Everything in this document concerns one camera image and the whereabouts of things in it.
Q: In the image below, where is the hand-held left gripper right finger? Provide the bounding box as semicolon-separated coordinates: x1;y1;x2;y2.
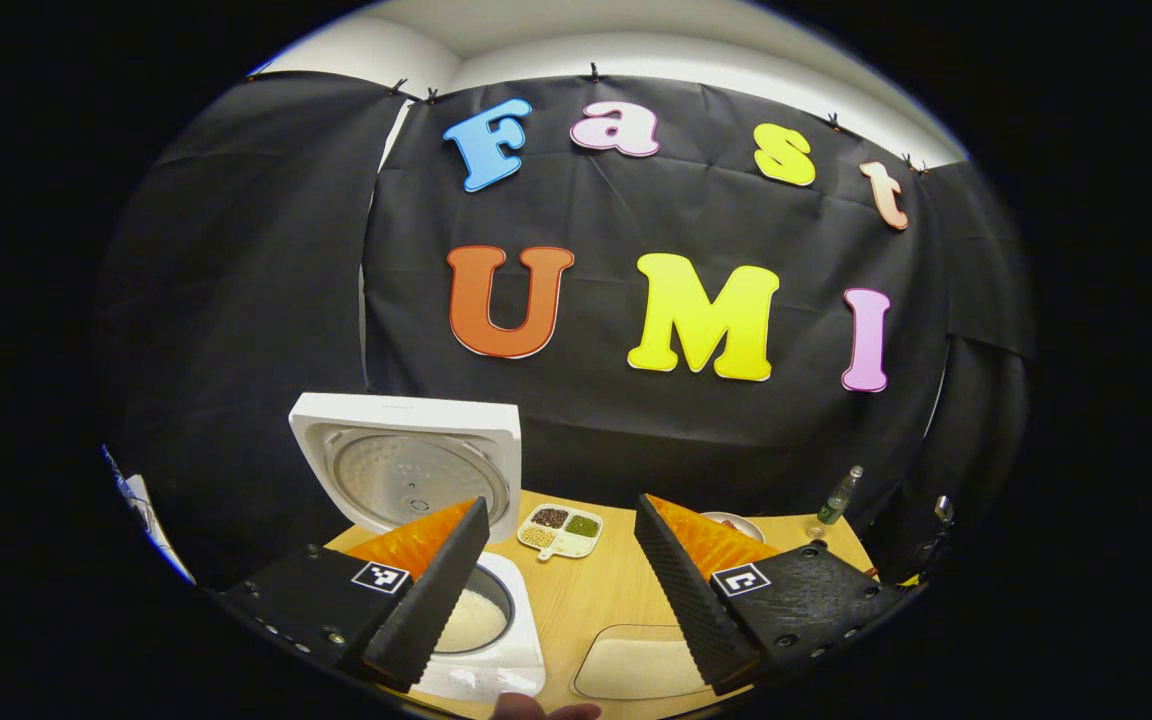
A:
634;493;902;696

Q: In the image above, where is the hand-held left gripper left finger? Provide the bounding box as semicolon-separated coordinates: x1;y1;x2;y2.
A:
219;497;491;693

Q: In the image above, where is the clear box of rice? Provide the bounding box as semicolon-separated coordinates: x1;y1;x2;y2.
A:
573;625;712;701

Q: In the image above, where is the white rice cooker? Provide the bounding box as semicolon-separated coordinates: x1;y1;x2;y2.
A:
288;392;547;701

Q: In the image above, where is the white round plate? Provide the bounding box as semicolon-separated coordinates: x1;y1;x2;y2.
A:
701;511;765;544

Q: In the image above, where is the clear water bottle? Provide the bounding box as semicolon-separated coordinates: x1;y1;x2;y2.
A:
816;465;865;526

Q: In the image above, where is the white divided grain dish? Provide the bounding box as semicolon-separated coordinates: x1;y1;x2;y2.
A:
517;503;604;561

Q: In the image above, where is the black backdrop cloth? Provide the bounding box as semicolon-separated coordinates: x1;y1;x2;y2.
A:
101;65;1037;591

